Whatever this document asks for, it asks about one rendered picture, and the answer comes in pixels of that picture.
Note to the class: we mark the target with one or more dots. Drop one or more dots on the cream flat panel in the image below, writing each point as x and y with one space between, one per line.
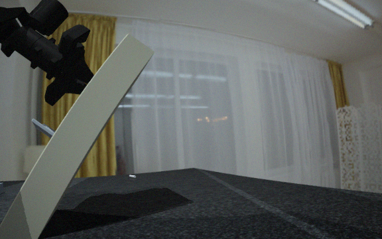
71 143

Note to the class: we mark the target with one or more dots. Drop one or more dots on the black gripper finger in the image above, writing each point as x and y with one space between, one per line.
77 68
71 85

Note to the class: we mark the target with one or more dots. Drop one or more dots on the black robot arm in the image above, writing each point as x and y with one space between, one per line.
46 17

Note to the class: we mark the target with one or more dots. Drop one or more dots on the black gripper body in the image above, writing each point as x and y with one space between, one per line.
53 59

